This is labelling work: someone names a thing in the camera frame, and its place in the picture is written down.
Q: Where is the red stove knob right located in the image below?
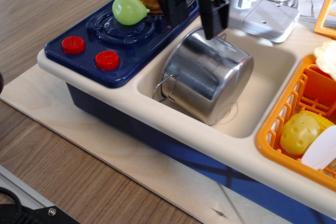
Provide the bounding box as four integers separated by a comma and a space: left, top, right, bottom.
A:
95, 50, 120, 70

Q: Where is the cream toy cauliflower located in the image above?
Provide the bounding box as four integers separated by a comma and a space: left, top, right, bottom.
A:
313, 40, 336, 80

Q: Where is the orange rack frame upright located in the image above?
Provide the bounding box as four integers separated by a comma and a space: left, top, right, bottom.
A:
314, 0, 335, 40

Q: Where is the yellow toy corn cob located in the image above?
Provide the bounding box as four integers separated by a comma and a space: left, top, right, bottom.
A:
300, 110, 335, 132

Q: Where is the light plywood base board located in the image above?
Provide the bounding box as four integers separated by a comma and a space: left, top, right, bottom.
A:
1, 67, 285, 223

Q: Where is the red stove knob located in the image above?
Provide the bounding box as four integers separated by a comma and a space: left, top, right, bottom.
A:
61, 36, 86, 55
95, 50, 120, 70

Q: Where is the cream toy kitchen sink unit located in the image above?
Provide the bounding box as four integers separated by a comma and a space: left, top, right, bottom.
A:
37, 17, 335, 223

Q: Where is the dark blue toy stove top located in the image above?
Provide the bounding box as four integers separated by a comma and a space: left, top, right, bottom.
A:
44, 0, 199, 88

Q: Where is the white toy faucet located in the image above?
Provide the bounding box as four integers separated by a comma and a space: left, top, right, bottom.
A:
228, 0, 300, 43

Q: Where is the white plastic plate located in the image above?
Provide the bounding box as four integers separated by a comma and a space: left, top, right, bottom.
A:
301, 125, 335, 170

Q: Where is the green toy pear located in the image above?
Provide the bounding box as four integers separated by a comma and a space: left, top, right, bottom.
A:
112, 0, 150, 26

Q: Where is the yellow toy potato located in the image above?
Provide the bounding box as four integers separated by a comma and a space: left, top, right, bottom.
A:
280, 113, 321, 155

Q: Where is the orange plastic dish rack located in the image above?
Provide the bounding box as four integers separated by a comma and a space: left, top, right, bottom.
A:
256, 55, 335, 190

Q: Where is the stainless steel toy pot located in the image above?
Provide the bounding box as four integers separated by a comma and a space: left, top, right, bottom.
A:
153, 27, 254, 125

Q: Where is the black bracket with screw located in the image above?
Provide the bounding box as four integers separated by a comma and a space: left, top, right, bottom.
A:
1, 204, 79, 223

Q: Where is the black cable bottom left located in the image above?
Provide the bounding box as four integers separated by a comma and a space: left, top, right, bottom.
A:
0, 187, 29, 224

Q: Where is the red stove knob left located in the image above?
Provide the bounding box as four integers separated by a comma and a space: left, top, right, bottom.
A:
61, 36, 86, 55

